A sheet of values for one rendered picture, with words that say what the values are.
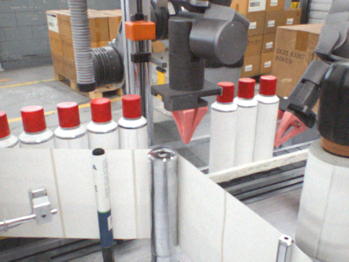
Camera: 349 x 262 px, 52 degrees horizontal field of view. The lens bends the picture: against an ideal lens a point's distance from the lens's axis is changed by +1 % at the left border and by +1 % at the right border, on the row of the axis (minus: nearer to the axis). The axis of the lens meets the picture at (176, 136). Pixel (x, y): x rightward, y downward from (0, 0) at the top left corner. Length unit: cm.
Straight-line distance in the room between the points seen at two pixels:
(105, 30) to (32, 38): 229
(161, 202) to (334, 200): 22
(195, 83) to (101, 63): 116
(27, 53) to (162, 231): 580
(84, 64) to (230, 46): 29
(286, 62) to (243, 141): 56
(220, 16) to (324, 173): 24
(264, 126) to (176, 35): 31
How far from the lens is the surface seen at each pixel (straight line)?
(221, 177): 72
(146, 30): 67
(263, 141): 77
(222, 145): 71
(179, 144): 73
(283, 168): 83
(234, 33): 50
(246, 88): 71
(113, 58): 171
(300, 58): 121
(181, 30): 54
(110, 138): 60
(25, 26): 615
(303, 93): 82
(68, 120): 58
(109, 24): 412
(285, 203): 71
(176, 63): 55
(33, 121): 58
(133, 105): 60
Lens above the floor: 127
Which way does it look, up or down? 24 degrees down
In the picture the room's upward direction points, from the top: straight up
